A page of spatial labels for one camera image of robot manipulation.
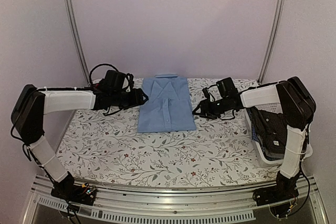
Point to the floral patterned table cloth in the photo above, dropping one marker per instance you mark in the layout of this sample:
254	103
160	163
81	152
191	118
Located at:
109	149

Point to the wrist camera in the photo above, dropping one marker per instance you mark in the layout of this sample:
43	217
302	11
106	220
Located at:
207	94
130	79

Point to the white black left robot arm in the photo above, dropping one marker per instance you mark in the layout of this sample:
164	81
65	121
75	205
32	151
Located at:
116	89

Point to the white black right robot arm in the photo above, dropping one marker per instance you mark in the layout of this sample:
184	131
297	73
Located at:
298	108

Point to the light blue long sleeve shirt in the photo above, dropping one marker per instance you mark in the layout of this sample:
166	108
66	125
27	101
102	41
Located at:
169	107

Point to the aluminium frame post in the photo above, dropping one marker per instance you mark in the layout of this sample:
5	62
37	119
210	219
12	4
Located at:
76	38
271	40

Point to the blue checked shirt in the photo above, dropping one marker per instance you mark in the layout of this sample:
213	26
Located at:
256	140

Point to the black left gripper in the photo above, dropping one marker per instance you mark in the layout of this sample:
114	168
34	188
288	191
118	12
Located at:
138	98

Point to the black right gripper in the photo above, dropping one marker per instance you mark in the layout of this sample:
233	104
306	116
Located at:
206	109

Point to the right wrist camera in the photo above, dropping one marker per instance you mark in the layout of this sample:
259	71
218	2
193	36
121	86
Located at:
207	94

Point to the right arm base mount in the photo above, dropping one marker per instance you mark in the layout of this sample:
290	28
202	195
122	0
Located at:
273	194

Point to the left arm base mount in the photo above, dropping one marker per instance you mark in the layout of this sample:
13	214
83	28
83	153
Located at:
84	194

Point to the right aluminium frame post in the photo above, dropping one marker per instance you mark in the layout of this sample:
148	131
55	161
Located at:
271	40

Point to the aluminium front rail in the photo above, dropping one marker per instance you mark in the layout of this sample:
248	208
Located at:
135	204

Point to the black striped shirt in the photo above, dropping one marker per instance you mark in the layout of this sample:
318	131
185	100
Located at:
271	128

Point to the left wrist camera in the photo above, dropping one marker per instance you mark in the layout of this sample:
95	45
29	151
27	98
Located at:
130	79

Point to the white plastic laundry basket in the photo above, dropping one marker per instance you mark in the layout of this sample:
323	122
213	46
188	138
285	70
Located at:
275	108

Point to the red black plaid shirt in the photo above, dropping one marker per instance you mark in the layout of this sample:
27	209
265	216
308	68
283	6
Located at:
97	84

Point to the left aluminium frame post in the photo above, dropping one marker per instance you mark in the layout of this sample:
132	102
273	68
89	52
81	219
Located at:
76	38

